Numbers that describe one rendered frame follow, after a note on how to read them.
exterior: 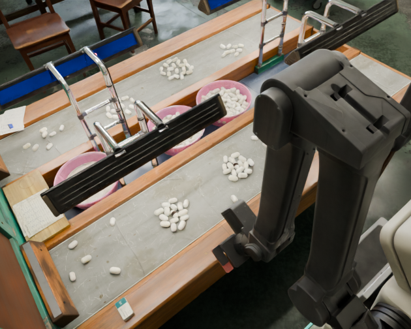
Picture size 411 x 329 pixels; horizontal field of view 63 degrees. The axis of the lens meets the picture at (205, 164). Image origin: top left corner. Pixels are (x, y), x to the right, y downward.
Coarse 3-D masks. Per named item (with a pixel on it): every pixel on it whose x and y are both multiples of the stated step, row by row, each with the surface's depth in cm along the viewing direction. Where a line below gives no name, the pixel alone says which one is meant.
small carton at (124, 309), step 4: (120, 300) 103; (124, 300) 103; (116, 304) 102; (120, 304) 102; (124, 304) 102; (128, 304) 102; (120, 308) 102; (124, 308) 101; (128, 308) 101; (120, 312) 101; (124, 312) 101; (128, 312) 101; (132, 312) 101; (124, 316) 100; (128, 316) 100; (124, 320) 100
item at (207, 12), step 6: (204, 0) 150; (210, 0) 152; (216, 0) 153; (222, 0) 155; (228, 0) 156; (234, 0) 158; (240, 0) 160; (198, 6) 156; (204, 6) 152; (210, 6) 153; (216, 6) 154; (222, 6) 155; (204, 12) 155; (210, 12) 153
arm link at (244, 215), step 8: (240, 200) 71; (232, 208) 70; (240, 208) 70; (248, 208) 70; (224, 216) 73; (232, 216) 71; (240, 216) 70; (248, 216) 70; (256, 216) 71; (232, 224) 72; (240, 224) 70; (248, 224) 69; (248, 232) 69; (248, 240) 69; (248, 248) 65; (256, 248) 64; (256, 256) 63
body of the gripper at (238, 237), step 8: (232, 240) 80; (240, 240) 75; (224, 248) 79; (232, 248) 80; (240, 248) 76; (232, 256) 79; (240, 256) 80; (248, 256) 80; (232, 264) 80; (240, 264) 79
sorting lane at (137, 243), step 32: (352, 64) 173; (192, 160) 141; (256, 160) 139; (160, 192) 132; (192, 192) 131; (224, 192) 130; (256, 192) 129; (96, 224) 125; (128, 224) 124; (192, 224) 122; (64, 256) 118; (96, 256) 117; (128, 256) 116; (160, 256) 116; (96, 288) 110; (128, 288) 110
